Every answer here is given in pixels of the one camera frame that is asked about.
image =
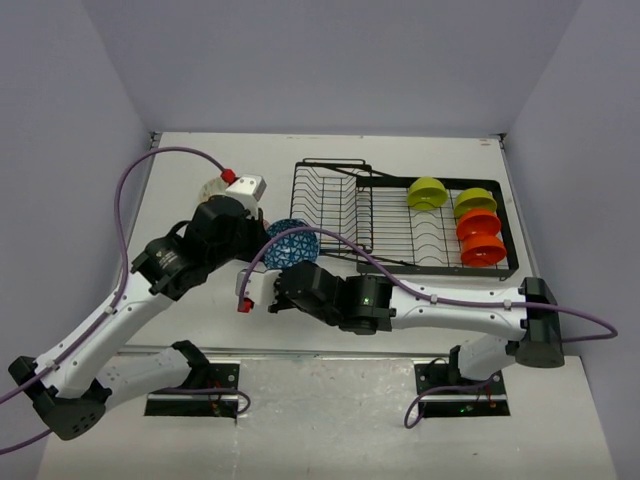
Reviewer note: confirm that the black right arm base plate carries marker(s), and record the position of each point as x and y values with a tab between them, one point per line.
488	401

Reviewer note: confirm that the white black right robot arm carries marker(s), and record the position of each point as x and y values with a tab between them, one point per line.
515	325

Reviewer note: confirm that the orange bowl front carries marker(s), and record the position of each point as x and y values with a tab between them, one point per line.
481	250

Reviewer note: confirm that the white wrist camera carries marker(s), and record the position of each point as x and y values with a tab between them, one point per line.
248	190
260	289

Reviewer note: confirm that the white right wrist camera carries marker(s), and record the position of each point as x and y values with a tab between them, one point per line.
260	289

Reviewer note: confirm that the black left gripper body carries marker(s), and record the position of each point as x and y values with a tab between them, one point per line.
246	242

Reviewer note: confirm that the orange bowl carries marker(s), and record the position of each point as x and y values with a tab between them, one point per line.
481	250
478	222

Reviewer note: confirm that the blue white patterned bowl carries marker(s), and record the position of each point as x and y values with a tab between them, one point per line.
292	249

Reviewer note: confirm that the lime green bowl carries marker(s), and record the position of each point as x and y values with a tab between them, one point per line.
473	198
426	193

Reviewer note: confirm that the orange bowl rear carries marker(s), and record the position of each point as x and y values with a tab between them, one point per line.
478	222

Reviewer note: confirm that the white floral leaf bowl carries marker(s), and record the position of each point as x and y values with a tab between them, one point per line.
213	187

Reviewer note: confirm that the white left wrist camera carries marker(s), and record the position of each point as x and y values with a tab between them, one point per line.
248	190

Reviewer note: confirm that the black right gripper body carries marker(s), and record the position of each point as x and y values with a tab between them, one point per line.
284	302

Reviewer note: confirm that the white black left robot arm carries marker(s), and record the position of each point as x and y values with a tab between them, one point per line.
74	384

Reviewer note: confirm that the black wire dish rack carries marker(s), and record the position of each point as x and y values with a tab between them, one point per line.
368	207

